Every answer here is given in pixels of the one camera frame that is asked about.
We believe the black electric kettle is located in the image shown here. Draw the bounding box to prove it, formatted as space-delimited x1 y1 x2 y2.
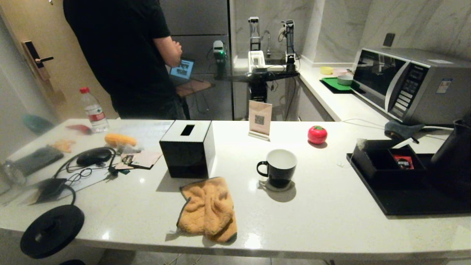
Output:
431 117 471 201

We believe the beige QR code sign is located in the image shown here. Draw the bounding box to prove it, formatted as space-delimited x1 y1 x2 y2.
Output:
247 100 273 142

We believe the black tissue box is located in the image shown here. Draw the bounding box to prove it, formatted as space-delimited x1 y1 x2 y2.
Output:
159 120 216 179

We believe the round grey coaster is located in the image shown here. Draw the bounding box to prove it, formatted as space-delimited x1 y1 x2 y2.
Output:
259 179 295 192

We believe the small wooden side table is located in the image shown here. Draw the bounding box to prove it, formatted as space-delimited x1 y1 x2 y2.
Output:
176 79 215 98

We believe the black mug white inside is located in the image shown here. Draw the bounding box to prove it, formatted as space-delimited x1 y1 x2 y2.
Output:
256 149 298 189

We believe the black background shelf board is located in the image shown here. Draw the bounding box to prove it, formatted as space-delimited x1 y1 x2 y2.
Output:
215 72 299 84

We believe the white plastic stand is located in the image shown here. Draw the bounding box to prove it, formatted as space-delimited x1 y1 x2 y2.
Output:
247 51 266 74

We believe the red tomato toy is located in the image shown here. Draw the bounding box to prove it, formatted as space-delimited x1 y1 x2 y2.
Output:
308 126 328 145

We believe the orange fluffy towel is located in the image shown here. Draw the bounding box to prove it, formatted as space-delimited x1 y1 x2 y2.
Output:
177 177 238 243

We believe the laptop with blue screen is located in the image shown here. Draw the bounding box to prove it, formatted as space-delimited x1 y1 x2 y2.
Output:
170 59 195 82

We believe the device with green light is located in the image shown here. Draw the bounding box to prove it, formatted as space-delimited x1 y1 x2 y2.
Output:
213 40 226 78

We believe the pink flat packet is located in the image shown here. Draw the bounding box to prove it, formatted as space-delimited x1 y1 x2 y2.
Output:
116 151 163 170

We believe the chrome faucet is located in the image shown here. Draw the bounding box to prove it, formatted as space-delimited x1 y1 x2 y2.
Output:
261 30 272 59

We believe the green board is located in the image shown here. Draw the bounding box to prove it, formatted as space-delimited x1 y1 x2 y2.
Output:
321 77 356 92

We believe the yellow corn cob toy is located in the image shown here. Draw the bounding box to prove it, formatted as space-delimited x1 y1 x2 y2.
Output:
105 134 138 148

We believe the person in black shirt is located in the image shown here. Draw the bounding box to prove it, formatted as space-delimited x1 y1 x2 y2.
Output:
63 0 186 120

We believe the black compartment organizer box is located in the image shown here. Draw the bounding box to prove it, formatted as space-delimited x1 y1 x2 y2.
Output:
353 139 427 180

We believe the clear water bottle red cap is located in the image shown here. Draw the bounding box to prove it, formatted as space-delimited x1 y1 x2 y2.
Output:
80 87 110 134

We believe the black computer mouse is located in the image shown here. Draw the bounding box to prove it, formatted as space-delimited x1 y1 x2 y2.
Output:
77 148 114 167

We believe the grey blue rag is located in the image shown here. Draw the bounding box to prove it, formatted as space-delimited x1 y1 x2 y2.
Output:
385 121 425 139

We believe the white stick sachet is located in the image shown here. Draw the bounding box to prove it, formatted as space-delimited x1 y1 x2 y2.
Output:
390 137 421 149

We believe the red sachet packet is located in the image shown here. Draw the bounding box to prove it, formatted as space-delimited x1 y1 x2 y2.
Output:
392 155 414 170

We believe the orange fries toy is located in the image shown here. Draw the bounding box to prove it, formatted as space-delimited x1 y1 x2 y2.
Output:
51 139 77 153

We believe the large black serving tray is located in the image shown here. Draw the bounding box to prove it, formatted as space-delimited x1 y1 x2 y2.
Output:
346 153 471 216

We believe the silver microwave oven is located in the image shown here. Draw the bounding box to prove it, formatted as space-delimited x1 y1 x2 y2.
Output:
351 48 471 126

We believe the dark green card box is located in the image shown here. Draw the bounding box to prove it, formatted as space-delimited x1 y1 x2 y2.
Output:
35 178 68 204

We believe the black round kettle base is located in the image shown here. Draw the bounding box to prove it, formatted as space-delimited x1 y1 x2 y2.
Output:
20 205 85 259

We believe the teal round object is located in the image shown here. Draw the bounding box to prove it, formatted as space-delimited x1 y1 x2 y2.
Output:
22 115 55 135

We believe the wooden door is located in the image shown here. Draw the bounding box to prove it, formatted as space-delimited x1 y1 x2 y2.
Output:
0 0 120 122

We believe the white power cable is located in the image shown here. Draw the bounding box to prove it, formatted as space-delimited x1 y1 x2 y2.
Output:
339 119 455 131

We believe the black power cable with plug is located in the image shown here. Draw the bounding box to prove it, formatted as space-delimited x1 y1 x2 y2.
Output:
54 147 120 205

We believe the black door lock handle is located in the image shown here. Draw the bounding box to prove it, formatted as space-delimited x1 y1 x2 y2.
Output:
21 41 54 82

